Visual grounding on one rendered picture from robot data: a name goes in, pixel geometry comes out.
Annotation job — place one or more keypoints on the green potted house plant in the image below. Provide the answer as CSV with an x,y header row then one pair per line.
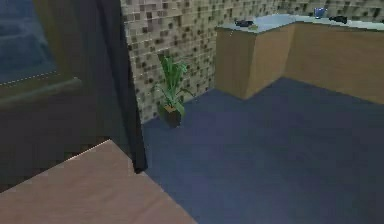
x,y
171,87

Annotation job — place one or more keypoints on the black pan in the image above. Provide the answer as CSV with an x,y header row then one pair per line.
x,y
244,23

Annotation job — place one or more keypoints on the wooden kitchen counter cabinet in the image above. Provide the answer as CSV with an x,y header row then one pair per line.
x,y
300,56

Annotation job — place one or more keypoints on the brown wooden table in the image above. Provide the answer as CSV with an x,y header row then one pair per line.
x,y
93,190

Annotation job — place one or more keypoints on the black oven with glass door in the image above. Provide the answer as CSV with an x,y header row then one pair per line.
x,y
66,100

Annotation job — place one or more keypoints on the blue cup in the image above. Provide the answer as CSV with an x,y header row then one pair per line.
x,y
319,12

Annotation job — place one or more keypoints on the black flat utensil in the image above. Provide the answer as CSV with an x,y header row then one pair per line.
x,y
338,19

